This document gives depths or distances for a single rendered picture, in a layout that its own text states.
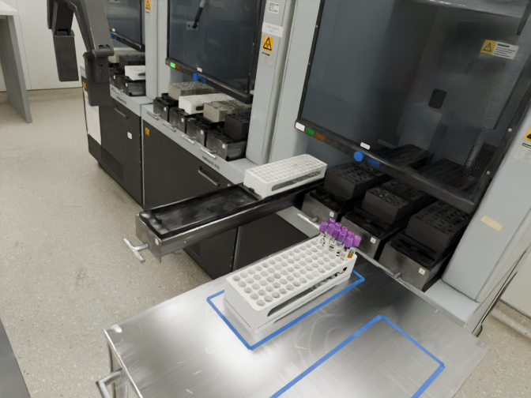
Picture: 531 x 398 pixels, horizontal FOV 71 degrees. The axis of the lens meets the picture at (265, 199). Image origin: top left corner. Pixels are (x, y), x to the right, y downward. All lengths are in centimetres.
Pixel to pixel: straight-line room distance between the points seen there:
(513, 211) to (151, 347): 83
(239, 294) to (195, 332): 10
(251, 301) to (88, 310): 129
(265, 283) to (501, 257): 60
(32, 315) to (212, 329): 131
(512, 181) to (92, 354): 156
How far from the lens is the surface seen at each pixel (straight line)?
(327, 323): 78
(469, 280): 113
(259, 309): 68
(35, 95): 451
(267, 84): 139
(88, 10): 57
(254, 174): 114
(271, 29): 137
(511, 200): 102
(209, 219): 100
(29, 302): 201
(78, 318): 188
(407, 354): 80
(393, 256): 109
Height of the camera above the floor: 138
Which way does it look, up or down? 30 degrees down
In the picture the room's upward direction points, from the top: 10 degrees clockwise
